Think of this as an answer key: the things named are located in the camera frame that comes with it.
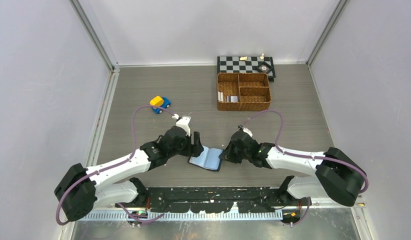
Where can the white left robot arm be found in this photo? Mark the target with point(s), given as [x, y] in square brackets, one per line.
[83, 189]

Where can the gold credit card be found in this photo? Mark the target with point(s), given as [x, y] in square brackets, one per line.
[232, 99]

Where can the silver credit card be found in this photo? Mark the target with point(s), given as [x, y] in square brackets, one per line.
[220, 96]

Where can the blue toy car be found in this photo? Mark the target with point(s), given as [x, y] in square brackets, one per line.
[165, 105]

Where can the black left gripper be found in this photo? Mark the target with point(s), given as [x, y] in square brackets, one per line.
[192, 149]

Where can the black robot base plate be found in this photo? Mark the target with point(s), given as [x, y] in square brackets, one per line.
[213, 200]

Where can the yellow toy block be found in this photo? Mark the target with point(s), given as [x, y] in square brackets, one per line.
[157, 101]

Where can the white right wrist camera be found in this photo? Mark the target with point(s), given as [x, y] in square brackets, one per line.
[245, 129]

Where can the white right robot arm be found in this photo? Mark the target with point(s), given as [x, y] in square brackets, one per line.
[328, 173]

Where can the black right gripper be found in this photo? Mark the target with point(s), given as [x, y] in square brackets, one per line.
[227, 155]

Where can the black leather card holder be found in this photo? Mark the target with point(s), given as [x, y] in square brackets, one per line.
[209, 159]

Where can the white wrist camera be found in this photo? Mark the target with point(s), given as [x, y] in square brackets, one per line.
[245, 129]
[184, 123]

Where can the woven wicker divided basket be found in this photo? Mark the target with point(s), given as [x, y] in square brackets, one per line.
[253, 91]

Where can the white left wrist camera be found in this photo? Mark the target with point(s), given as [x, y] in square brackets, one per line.
[184, 123]

